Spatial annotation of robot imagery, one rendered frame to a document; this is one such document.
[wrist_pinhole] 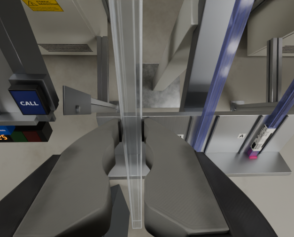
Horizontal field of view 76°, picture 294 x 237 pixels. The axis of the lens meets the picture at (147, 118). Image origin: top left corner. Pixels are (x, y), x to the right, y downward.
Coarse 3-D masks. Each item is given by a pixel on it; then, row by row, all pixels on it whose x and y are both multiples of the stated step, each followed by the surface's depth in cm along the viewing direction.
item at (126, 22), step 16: (112, 0) 8; (128, 0) 8; (112, 16) 8; (128, 16) 8; (112, 32) 8; (128, 32) 8; (128, 48) 9; (128, 64) 10; (128, 80) 10; (128, 96) 11; (128, 112) 12; (128, 128) 13; (128, 144) 14; (128, 160) 15; (128, 176) 17; (128, 192) 19
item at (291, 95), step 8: (288, 88) 26; (288, 96) 26; (280, 104) 28; (288, 104) 27; (272, 112) 30; (280, 112) 28; (272, 120) 30; (280, 120) 29; (272, 128) 31; (248, 152) 36; (256, 152) 35
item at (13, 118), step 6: (0, 114) 35; (6, 114) 35; (12, 114) 35; (18, 114) 35; (0, 120) 34; (6, 120) 34; (12, 120) 34; (18, 120) 34; (24, 120) 34; (30, 120) 34; (36, 120) 34
